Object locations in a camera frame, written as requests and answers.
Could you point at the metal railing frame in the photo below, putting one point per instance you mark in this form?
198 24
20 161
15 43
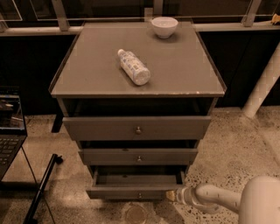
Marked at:
29 17

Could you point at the grey middle drawer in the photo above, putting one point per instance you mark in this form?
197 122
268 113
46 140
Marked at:
156 156

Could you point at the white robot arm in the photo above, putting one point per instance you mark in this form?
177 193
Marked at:
259 202

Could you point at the grey bottom drawer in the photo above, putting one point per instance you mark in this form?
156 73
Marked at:
135 182

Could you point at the black metal stand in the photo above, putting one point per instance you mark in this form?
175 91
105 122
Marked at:
55 159

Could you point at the grey drawer cabinet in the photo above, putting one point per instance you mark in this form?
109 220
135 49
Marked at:
182 82

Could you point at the white diagonal pipe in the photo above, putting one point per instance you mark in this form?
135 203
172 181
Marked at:
266 82

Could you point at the clear plastic water bottle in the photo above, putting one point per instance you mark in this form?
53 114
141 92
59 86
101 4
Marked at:
134 67

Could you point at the black laptop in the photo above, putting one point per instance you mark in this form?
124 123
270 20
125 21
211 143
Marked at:
13 130

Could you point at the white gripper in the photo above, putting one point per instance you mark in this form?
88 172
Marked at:
181 194

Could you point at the grey top drawer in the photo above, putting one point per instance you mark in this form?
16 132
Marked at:
119 128

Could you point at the grey drawer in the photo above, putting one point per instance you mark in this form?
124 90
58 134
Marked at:
156 156
119 128
135 182

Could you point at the white ceramic bowl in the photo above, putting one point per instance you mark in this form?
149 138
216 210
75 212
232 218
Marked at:
164 27

